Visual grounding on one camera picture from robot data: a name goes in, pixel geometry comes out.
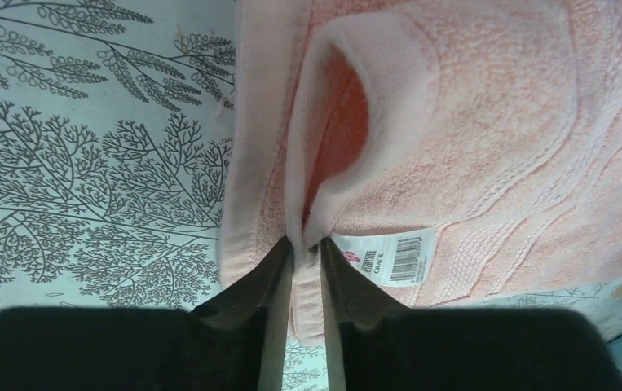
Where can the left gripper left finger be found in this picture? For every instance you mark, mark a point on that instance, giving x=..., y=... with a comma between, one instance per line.
x=234, y=341

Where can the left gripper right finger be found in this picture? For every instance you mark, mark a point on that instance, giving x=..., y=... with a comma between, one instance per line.
x=374, y=342

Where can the pink towel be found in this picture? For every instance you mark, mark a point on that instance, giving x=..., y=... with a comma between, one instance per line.
x=490, y=130

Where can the floral table cloth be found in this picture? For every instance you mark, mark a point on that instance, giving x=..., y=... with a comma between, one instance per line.
x=135, y=214

